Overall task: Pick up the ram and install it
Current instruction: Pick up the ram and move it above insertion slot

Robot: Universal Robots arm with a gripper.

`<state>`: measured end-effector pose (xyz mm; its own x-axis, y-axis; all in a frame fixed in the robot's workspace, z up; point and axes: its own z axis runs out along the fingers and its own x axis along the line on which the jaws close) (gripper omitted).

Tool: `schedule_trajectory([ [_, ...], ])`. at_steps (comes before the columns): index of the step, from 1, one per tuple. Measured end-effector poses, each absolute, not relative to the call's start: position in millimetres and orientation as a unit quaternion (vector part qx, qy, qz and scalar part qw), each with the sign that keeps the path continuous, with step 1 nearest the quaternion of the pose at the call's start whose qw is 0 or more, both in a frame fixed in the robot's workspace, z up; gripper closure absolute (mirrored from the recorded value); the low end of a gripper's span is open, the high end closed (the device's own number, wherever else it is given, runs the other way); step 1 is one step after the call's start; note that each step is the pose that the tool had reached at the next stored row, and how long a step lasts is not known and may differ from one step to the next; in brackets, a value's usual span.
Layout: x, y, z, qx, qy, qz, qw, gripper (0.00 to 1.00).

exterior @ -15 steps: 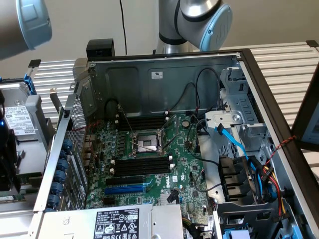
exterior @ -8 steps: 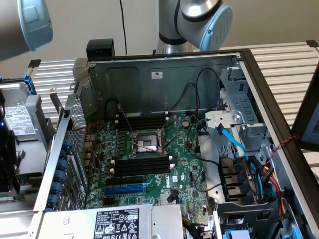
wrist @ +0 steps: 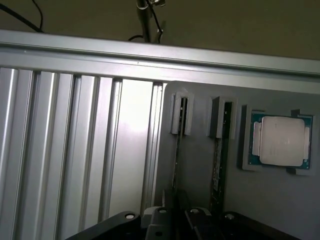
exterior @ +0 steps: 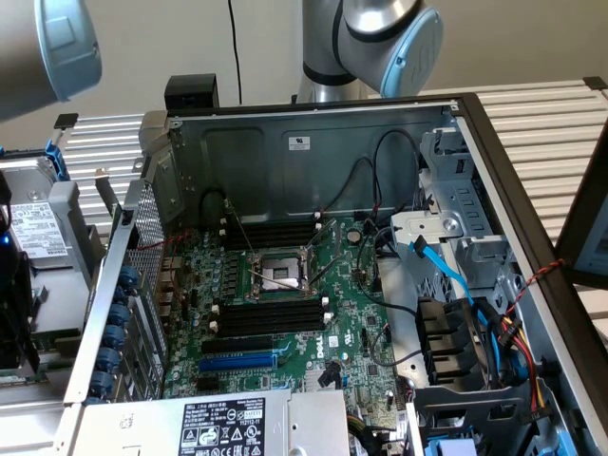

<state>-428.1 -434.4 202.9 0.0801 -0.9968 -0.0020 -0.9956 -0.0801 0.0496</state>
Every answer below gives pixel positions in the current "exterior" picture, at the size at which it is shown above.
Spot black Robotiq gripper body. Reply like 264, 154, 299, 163
0, 208, 42, 376

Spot green RAM stick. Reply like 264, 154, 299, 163
0, 373, 48, 385
28, 331, 82, 352

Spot RAM module in slot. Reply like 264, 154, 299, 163
211, 318, 333, 339

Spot black RAM slot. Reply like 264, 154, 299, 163
216, 312, 332, 331
218, 214, 323, 232
222, 230, 320, 245
225, 236, 319, 252
220, 222, 322, 238
218, 303, 330, 323
220, 296, 329, 314

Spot grey parts rack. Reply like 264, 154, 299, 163
26, 180, 110, 408

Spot blue expansion card retainer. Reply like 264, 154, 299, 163
97, 264, 140, 398

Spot silver hard disk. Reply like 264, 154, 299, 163
0, 158, 72, 261

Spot silver power supply unit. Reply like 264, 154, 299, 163
56, 387, 351, 456

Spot silver rear port connectors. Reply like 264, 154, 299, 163
158, 255, 185, 318

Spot blue disk carrier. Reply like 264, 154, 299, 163
0, 139, 71, 184

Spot short black expansion slot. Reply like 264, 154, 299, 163
196, 376, 228, 394

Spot long black expansion slot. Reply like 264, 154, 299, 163
200, 333, 276, 356

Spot blue expansion slot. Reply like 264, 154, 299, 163
198, 346, 287, 375

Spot thin metal locking lever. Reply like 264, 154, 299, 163
225, 199, 257, 254
253, 270, 306, 292

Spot silver CPU socket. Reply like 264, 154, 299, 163
244, 246, 317, 303

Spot open grey PC case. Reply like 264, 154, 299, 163
61, 91, 608, 456

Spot black box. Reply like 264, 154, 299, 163
163, 74, 219, 112

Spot silver finned chipset heatsink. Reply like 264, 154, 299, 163
302, 367, 344, 391

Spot metal socket cover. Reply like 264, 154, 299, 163
305, 221, 342, 287

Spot green Dell motherboard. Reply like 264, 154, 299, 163
163, 216, 414, 419

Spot black plastic fan shroud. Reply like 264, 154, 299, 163
414, 294, 498, 393

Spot black plastic drive cage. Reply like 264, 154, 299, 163
408, 382, 542, 456

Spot silver metal disk bay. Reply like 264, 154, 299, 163
388, 123, 523, 305

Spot dark framed monitor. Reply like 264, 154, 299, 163
554, 137, 608, 289

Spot graphics card metal bracket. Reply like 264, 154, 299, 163
93, 165, 124, 238

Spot red and black twisted wire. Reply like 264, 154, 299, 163
136, 228, 195, 252
502, 257, 565, 320

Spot black hanging cable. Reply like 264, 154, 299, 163
227, 0, 244, 106

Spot blue flat SATA wire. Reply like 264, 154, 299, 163
410, 235, 498, 336

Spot multicolour power wire bundle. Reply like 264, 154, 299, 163
493, 311, 555, 424

